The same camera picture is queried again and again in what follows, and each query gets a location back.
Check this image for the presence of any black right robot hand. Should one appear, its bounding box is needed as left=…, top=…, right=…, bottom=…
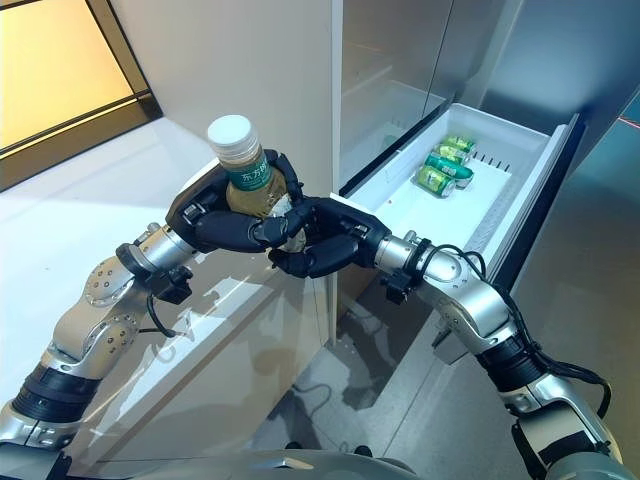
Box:
left=249, top=194, right=394, bottom=280

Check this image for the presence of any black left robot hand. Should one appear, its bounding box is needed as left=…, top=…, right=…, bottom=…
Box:
left=164, top=148, right=306, bottom=254

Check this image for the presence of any tea bottle white cap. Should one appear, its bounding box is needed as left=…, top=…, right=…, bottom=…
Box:
left=207, top=114, right=309, bottom=254

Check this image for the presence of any white fridge drawer steel front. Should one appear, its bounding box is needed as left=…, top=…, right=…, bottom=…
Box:
left=338, top=102, right=590, bottom=366

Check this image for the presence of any stainless steel fridge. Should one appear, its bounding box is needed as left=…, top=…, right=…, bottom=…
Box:
left=339, top=0, right=529, bottom=346

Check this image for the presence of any dark green drink can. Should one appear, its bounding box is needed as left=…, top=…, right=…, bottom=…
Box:
left=423, top=152, right=476, bottom=189

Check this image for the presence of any white low counter cabinet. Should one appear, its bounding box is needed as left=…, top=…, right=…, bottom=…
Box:
left=0, top=114, right=335, bottom=480

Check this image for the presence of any white tall cabinet panel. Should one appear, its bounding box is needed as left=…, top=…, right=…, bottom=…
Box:
left=97, top=0, right=345, bottom=347

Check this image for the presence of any silver robot torso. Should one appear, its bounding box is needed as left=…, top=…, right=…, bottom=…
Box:
left=244, top=446, right=417, bottom=480

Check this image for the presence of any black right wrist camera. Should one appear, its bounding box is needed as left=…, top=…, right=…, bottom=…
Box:
left=379, top=269, right=419, bottom=304

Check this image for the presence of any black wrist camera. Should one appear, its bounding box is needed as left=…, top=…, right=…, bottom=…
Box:
left=149, top=264, right=196, bottom=304
left=379, top=269, right=419, bottom=304

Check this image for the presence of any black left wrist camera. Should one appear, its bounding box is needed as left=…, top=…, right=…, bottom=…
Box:
left=149, top=264, right=196, bottom=304

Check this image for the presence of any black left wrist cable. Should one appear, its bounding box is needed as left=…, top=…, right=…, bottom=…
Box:
left=139, top=294, right=177, bottom=338

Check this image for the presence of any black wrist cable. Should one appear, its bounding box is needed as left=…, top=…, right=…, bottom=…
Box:
left=139, top=294, right=177, bottom=338
left=424, top=242, right=614, bottom=417

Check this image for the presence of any amber glass window dark frame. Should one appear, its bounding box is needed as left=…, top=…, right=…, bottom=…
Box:
left=0, top=0, right=164, bottom=194

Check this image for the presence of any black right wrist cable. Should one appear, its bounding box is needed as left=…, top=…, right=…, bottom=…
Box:
left=424, top=242, right=614, bottom=417

